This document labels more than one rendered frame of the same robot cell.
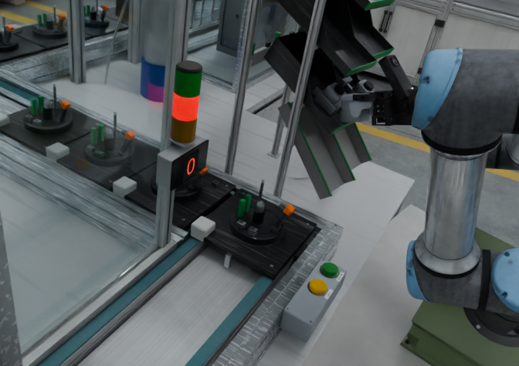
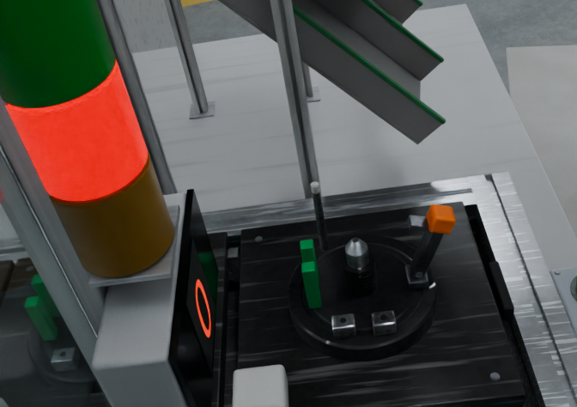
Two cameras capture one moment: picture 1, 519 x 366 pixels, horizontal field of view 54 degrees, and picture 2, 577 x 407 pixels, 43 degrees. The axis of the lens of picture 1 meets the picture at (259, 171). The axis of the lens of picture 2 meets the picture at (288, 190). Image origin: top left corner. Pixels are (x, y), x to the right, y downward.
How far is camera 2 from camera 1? 0.67 m
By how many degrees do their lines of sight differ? 17
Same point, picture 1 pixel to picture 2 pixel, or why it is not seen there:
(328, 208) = (395, 148)
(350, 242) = not seen: hidden behind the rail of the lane
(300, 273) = (557, 345)
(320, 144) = (335, 28)
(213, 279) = not seen: outside the picture
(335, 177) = (402, 78)
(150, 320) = not seen: outside the picture
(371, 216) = (476, 113)
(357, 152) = (384, 6)
